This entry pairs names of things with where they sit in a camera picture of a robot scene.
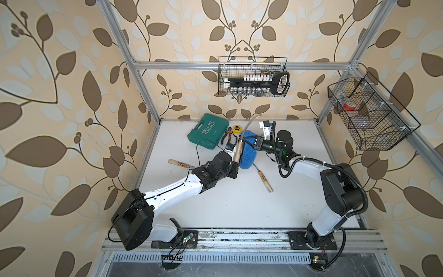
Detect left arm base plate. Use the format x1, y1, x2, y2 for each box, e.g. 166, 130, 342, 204
151, 230, 198, 249

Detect blue microfiber rag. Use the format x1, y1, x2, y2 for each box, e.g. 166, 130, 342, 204
239, 130, 257, 170

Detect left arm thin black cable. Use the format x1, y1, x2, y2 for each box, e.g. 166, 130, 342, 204
185, 139, 226, 184

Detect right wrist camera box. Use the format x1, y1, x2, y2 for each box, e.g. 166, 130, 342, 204
260, 121, 276, 140

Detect back wall wire basket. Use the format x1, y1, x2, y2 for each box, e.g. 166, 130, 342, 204
217, 55, 290, 98

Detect green plastic tool case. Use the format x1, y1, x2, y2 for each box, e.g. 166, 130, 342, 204
188, 113, 229, 150

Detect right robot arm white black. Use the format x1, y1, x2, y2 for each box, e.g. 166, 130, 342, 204
248, 130, 369, 248

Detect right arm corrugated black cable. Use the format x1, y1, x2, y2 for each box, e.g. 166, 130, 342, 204
269, 120, 369, 271

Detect wall wire basket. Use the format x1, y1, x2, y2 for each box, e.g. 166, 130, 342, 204
328, 72, 421, 151
217, 55, 290, 98

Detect sickle wooden handle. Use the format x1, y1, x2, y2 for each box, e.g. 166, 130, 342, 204
253, 163, 273, 193
168, 159, 196, 169
232, 114, 263, 164

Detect black red handled pliers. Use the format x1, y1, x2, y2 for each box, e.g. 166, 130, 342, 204
220, 127, 238, 145

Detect right wall wire basket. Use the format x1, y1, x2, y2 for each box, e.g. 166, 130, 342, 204
328, 72, 421, 151

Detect red item in basket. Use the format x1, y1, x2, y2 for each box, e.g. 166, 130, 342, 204
343, 101, 357, 111

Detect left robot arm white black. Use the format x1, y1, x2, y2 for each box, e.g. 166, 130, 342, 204
111, 151, 239, 250

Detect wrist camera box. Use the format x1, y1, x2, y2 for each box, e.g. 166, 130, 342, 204
224, 143, 236, 160
260, 121, 276, 140

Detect yellow black tape measure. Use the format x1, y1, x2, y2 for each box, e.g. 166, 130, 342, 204
232, 125, 242, 135

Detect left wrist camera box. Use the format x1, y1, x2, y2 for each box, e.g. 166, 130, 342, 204
224, 143, 236, 160

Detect aluminium front rail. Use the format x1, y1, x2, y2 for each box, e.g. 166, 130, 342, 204
101, 227, 388, 253

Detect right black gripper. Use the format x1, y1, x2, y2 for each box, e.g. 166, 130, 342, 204
244, 136, 283, 158

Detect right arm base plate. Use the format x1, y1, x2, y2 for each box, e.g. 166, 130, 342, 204
287, 231, 338, 250

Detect black socket bit holder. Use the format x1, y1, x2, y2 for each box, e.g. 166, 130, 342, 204
222, 72, 290, 97

